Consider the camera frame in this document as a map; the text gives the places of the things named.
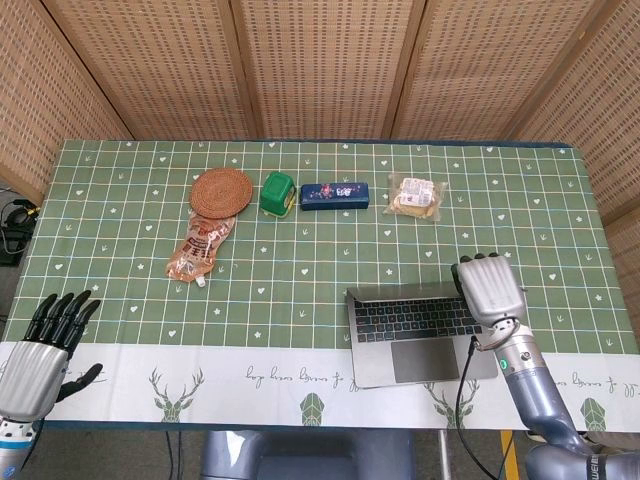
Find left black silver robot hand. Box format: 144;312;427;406
0;289;104;424

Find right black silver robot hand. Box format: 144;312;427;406
452;253;529;331

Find silver laptop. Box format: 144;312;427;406
344;281;501;390

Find clear snack packet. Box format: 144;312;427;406
382;172;449;221

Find green grid tablecloth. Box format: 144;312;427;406
0;138;640;433

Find dark blue pencil case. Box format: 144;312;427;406
299;182;371;211

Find orange sauce pouch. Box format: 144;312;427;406
164;212;239;288

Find green plastic container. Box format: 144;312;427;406
259;171;296;219

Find round woven rattan coaster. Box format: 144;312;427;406
189;168;254;220

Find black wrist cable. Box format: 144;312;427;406
455;335;501;480

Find black equipment with cables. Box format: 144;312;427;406
0;197;42;267

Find black cables under table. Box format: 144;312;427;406
165;430;185;480

